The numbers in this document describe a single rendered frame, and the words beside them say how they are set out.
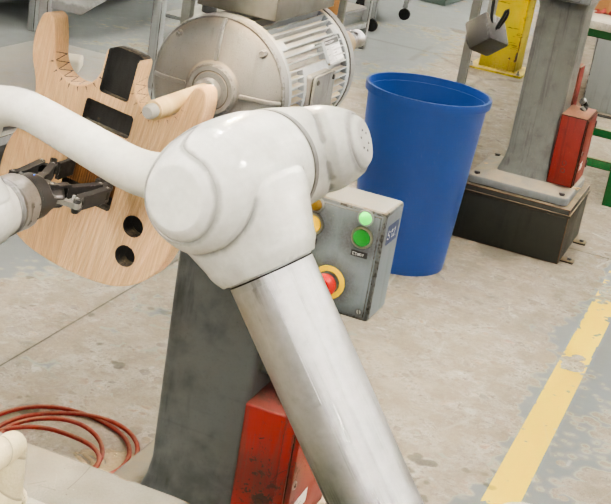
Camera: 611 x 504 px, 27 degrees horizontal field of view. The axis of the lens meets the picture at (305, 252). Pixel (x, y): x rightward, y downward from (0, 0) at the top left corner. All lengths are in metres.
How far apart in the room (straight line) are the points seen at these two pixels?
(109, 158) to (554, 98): 4.00
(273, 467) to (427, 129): 2.50
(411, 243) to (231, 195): 3.69
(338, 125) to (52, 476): 0.55
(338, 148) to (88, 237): 0.81
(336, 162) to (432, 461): 2.31
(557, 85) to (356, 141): 4.07
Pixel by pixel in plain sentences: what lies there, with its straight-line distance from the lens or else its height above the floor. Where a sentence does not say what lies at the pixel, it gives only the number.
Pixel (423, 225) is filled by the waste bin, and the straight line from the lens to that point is 4.94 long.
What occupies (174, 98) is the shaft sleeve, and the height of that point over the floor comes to 1.26.
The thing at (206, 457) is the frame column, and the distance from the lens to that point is 2.60.
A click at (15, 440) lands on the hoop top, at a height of 1.05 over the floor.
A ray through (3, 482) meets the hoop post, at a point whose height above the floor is 1.00.
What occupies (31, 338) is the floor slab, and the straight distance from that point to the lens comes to 4.06.
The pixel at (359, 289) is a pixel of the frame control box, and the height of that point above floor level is 0.98.
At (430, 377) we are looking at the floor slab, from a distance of 4.20.
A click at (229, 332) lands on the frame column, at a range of 2.47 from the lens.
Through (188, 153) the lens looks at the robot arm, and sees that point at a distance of 1.31.
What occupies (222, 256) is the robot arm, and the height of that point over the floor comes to 1.28.
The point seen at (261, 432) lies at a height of 0.57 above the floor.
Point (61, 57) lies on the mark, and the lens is 2.16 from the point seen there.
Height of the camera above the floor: 1.77
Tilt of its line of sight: 20 degrees down
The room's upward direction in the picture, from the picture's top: 10 degrees clockwise
